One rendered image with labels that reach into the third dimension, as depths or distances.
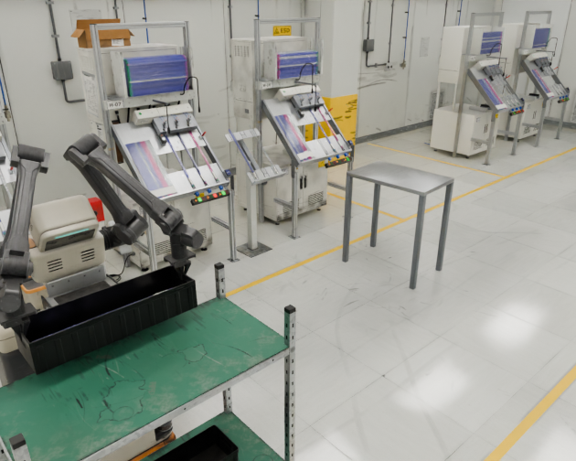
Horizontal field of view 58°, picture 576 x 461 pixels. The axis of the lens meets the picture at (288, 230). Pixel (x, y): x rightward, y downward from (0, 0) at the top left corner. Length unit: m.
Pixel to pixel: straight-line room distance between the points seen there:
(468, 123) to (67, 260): 6.35
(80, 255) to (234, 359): 0.74
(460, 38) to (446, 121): 1.10
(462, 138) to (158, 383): 6.56
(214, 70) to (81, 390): 4.98
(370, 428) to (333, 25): 5.05
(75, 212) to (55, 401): 0.67
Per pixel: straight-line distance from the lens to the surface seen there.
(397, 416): 3.03
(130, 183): 1.86
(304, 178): 5.19
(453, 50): 7.74
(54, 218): 2.02
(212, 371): 1.76
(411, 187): 3.90
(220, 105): 6.43
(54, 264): 2.11
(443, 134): 7.91
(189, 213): 4.45
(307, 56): 5.16
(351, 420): 2.97
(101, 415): 1.69
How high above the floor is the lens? 2.05
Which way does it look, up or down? 24 degrees down
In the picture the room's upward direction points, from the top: straight up
